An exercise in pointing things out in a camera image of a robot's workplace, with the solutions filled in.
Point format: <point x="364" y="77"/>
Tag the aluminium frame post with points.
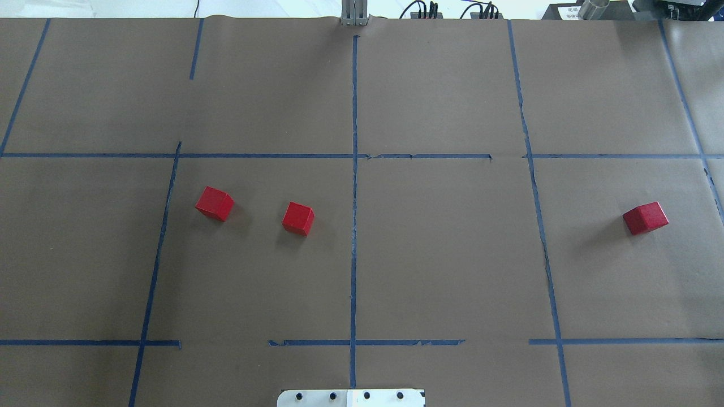
<point x="354" y="13"/>

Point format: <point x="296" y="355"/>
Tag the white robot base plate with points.
<point x="352" y="397"/>

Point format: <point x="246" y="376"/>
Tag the brown paper table cover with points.
<point x="468" y="180"/>

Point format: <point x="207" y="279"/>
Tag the red block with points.
<point x="298" y="219"/>
<point x="214" y="203"/>
<point x="645" y="218"/>

